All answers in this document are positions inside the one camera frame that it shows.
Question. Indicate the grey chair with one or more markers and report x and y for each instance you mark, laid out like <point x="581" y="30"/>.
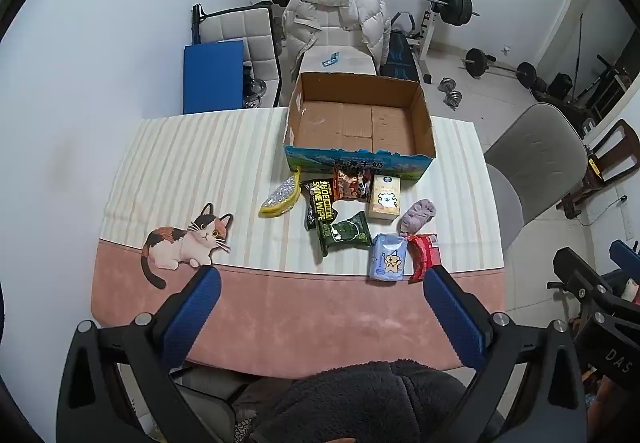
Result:
<point x="540" y="158"/>

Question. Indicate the white quilted padded chair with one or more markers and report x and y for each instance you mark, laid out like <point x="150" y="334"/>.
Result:
<point x="250" y="38"/>

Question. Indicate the red packet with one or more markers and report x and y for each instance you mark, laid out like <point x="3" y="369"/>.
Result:
<point x="422" y="253"/>

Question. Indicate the wooden chair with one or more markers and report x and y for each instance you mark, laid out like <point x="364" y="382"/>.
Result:
<point x="612" y="158"/>

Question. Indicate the dark fleece clothing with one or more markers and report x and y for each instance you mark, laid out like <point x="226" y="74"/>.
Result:
<point x="370" y="403"/>

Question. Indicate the chrome dumbbell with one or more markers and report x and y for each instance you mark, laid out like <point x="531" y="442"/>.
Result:
<point x="454" y="100"/>
<point x="446" y="85"/>

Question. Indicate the cardboard box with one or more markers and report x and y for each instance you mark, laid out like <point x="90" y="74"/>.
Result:
<point x="350" y="123"/>

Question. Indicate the orange snack packet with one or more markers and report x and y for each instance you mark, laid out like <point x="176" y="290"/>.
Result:
<point x="350" y="185"/>

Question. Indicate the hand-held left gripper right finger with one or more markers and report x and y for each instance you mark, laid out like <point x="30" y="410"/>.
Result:
<point x="455" y="318"/>

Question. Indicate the light blue tissue packet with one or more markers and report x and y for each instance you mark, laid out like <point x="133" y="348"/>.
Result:
<point x="389" y="258"/>

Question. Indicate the white weight rack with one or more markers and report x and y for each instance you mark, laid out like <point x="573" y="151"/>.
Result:
<point x="435" y="23"/>

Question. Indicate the black wipes packet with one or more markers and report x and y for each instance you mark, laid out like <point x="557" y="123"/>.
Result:
<point x="320" y="203"/>

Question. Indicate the purple cloth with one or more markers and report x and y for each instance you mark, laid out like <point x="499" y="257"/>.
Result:
<point x="416" y="217"/>

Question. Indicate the black floor barbell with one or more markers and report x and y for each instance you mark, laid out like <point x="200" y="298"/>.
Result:
<point x="477" y="62"/>

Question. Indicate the small blue packet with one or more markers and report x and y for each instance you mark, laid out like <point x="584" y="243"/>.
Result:
<point x="330" y="59"/>

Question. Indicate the cream tissue pack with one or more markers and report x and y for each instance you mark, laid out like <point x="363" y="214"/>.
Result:
<point x="385" y="200"/>

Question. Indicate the white upholstered chair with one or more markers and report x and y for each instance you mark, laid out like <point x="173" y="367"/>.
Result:
<point x="350" y="60"/>

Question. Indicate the blue board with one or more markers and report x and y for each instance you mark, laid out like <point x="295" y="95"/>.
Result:
<point x="212" y="78"/>

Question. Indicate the black weight bench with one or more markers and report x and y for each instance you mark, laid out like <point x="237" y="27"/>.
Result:
<point x="400" y="53"/>

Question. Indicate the green packet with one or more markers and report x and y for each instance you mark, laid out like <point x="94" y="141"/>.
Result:
<point x="344" y="235"/>

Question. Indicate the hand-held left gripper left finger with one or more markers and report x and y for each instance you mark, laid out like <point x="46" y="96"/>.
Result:
<point x="192" y="318"/>

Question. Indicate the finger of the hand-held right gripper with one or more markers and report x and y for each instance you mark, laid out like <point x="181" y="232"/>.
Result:
<point x="580" y="275"/>

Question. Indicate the white puffer jacket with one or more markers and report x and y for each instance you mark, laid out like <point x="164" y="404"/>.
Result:
<point x="330" y="13"/>

